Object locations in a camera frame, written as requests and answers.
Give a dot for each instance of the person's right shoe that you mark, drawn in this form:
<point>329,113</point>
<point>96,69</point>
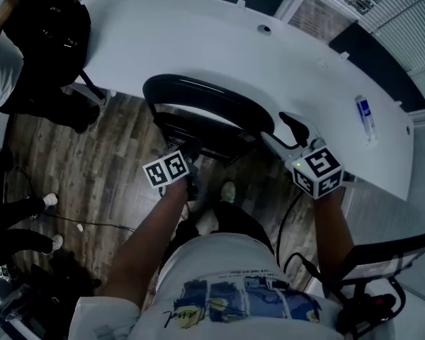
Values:
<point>228,191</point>

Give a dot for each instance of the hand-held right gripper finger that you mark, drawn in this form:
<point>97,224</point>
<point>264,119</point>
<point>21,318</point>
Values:
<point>281,145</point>
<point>299,127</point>

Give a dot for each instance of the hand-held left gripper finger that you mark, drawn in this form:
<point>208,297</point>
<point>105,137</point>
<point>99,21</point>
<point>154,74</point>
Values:
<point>193,149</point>

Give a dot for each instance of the white office desk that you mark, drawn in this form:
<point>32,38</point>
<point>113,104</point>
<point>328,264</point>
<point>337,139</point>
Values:
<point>198,41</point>

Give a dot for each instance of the person's left forearm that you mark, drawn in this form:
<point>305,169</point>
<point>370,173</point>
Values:
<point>145,243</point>

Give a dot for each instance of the blue and white tube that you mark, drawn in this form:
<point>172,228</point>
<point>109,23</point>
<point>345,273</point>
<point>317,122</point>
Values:
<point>365,113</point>

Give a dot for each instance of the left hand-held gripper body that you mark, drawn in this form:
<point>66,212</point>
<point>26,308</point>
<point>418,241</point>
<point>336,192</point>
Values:
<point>166,170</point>

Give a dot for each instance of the black equipment box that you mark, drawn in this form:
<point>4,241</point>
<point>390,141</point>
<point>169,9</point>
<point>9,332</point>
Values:
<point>382,250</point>

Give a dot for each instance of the person's black trousers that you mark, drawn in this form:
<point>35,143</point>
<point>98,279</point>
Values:
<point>233,218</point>

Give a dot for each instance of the person's white printed shirt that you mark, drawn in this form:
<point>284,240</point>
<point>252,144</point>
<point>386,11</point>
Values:
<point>226,253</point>

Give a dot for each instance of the clear plastic bag bundle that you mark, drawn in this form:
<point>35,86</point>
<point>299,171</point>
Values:
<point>7,306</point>

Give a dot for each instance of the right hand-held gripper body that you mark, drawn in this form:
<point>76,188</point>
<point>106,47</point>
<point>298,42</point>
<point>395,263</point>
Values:
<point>318,168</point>

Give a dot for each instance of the person's right forearm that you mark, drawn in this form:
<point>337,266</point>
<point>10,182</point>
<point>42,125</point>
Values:
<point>331,232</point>

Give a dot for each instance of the black round object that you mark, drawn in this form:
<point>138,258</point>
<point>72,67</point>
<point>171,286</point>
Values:
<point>1,161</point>

